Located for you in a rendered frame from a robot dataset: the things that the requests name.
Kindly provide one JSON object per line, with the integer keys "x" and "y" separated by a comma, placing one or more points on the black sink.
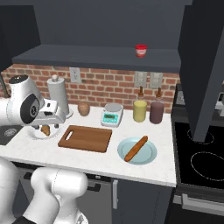
{"x": 7, "y": 137}

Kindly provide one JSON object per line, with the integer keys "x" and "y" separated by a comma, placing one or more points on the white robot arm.
{"x": 55, "y": 186}

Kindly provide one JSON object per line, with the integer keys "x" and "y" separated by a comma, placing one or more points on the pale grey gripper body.
{"x": 52, "y": 117}

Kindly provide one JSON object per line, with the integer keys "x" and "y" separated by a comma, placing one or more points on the dark open wall cabinet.
{"x": 102, "y": 35}

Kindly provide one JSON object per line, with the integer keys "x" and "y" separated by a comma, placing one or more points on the dark purple bottle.
{"x": 157, "y": 112}

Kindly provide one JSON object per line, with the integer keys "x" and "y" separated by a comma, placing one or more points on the brown croissant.
{"x": 45, "y": 130}

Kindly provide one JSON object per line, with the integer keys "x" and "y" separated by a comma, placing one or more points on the dark wide cabinet door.
{"x": 16, "y": 32}

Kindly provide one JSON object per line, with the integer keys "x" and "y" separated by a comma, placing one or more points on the dark narrow cabinet door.
{"x": 204, "y": 64}

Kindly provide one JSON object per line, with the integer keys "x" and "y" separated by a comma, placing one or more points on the wooden cutting board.
{"x": 87, "y": 138}

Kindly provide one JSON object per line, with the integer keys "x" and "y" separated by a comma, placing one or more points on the white and teal kitchen scale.
{"x": 112, "y": 116}

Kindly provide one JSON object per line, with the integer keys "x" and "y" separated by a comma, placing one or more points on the dark grey base cupboard door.
{"x": 143, "y": 204}

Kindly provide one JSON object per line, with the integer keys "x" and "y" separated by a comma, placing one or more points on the white paper towel roll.
{"x": 58, "y": 93}

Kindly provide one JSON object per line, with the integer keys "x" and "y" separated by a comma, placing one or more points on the red jam jar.
{"x": 141, "y": 51}

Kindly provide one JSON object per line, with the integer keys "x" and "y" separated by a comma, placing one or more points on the white plate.
{"x": 55, "y": 131}

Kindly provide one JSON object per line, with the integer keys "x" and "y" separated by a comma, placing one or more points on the yellow bottle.
{"x": 140, "y": 110}

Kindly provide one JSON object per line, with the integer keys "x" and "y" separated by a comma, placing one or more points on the black tap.
{"x": 3, "y": 86}

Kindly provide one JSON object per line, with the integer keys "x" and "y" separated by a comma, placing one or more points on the black hob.
{"x": 198, "y": 157}

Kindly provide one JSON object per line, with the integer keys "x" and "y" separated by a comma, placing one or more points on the light blue plate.
{"x": 147, "y": 153}

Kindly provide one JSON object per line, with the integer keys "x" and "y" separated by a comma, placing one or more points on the brown baguette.
{"x": 136, "y": 149}

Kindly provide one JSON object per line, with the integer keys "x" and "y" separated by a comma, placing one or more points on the white wall socket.
{"x": 75, "y": 75}

